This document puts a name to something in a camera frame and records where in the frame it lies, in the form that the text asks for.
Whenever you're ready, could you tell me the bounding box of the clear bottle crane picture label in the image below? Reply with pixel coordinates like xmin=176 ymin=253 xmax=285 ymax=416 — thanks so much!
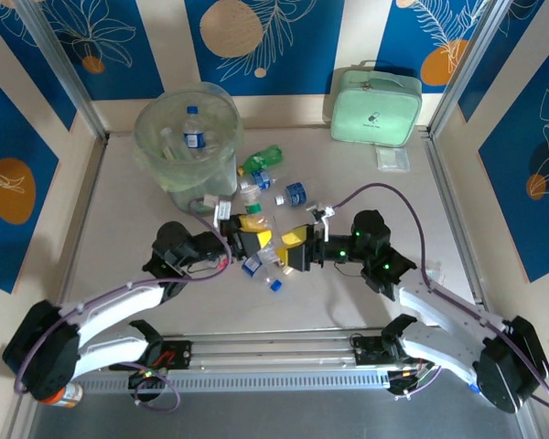
xmin=239 ymin=185 xmax=265 ymax=216

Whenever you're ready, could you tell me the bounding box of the clear bottle blue cap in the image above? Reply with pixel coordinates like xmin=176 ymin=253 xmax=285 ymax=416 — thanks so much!
xmin=217 ymin=241 xmax=284 ymax=270

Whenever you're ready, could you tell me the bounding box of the crushed bottle blue barcode label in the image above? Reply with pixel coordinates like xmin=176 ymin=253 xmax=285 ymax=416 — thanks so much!
xmin=240 ymin=255 xmax=284 ymax=294

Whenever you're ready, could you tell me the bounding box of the small crushed blue-label bottle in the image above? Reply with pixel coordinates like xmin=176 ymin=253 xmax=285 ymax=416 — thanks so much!
xmin=238 ymin=169 xmax=275 ymax=193
xmin=274 ymin=181 xmax=310 ymax=207

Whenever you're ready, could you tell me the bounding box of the crushed green soda bottle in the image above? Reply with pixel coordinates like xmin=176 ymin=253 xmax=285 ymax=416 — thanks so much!
xmin=236 ymin=145 xmax=285 ymax=177

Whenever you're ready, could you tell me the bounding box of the clear bottle dark blue label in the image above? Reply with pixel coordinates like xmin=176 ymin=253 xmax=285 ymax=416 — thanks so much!
xmin=181 ymin=105 xmax=208 ymax=159

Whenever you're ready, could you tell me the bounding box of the long clear square bottle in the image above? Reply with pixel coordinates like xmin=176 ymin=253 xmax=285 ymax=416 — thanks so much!
xmin=158 ymin=126 xmax=184 ymax=161

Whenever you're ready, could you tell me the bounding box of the round mesh waste bin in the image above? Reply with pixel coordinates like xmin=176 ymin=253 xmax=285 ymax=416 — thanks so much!
xmin=135 ymin=86 xmax=240 ymax=214

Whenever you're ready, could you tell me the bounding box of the translucent green-lined trash bin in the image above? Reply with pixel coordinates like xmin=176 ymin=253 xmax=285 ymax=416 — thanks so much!
xmin=132 ymin=81 xmax=246 ymax=193

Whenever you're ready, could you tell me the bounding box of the small clear plastic sachet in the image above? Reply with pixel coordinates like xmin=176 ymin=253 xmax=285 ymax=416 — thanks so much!
xmin=375 ymin=145 xmax=412 ymax=173

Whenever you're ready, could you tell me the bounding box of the mint green zip case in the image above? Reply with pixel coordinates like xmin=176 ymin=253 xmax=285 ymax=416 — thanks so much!
xmin=329 ymin=61 xmax=424 ymax=148

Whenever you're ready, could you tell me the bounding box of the black connector block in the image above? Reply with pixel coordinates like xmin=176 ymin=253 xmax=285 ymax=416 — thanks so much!
xmin=387 ymin=369 xmax=434 ymax=397
xmin=127 ymin=370 xmax=167 ymax=391

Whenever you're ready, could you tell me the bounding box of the orange lid jar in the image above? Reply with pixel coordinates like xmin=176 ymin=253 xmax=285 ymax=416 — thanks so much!
xmin=43 ymin=383 xmax=83 ymax=408

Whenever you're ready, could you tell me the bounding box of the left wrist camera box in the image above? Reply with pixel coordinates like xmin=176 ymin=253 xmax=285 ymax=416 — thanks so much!
xmin=203 ymin=194 xmax=233 ymax=225

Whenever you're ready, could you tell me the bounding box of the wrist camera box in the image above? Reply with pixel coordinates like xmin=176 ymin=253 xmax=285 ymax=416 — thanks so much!
xmin=305 ymin=200 xmax=338 ymax=234
xmin=203 ymin=194 xmax=233 ymax=225

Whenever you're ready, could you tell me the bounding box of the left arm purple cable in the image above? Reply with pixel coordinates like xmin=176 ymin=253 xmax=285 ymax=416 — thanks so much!
xmin=13 ymin=197 xmax=233 ymax=412

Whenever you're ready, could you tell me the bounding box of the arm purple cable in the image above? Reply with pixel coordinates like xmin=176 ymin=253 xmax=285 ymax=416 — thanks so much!
xmin=327 ymin=182 xmax=549 ymax=412
xmin=13 ymin=197 xmax=233 ymax=412

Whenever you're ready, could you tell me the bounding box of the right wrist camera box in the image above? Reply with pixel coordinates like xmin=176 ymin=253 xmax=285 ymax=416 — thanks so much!
xmin=305 ymin=200 xmax=338 ymax=234

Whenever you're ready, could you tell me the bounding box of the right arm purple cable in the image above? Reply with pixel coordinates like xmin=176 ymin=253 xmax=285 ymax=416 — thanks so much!
xmin=327 ymin=182 xmax=549 ymax=412

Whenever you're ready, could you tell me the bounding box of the aluminium table side rail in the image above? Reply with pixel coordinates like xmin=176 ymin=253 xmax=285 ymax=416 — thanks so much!
xmin=49 ymin=136 xmax=110 ymax=337
xmin=423 ymin=130 xmax=495 ymax=329

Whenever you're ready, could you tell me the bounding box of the aluminium mounting rail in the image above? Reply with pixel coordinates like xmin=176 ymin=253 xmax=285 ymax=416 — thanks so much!
xmin=20 ymin=327 xmax=519 ymax=375

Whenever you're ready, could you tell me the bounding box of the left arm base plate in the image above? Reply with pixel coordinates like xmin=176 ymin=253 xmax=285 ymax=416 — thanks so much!
xmin=139 ymin=340 xmax=194 ymax=372

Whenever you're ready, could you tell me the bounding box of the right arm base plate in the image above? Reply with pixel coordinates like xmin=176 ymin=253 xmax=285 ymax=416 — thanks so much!
xmin=351 ymin=336 xmax=434 ymax=367

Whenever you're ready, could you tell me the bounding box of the grey slotted cable duct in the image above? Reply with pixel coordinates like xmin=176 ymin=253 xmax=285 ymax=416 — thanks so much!
xmin=80 ymin=369 xmax=394 ymax=391

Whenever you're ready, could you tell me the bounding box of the aluminium frame post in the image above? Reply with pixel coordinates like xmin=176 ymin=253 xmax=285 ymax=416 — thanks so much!
xmin=16 ymin=0 xmax=110 ymax=142
xmin=428 ymin=0 xmax=516 ymax=138

